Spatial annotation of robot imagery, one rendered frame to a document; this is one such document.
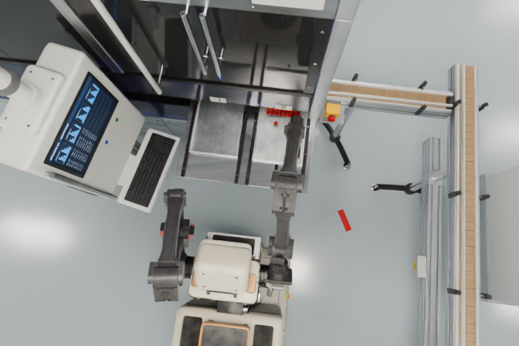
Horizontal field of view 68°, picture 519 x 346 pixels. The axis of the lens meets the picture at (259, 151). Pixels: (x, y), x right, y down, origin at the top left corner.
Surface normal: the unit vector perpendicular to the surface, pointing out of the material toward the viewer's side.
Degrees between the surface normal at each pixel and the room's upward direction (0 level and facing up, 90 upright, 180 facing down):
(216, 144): 0
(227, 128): 0
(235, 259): 42
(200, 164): 0
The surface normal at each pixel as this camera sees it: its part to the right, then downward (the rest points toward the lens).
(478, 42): -0.03, -0.25
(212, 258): 0.05, -0.84
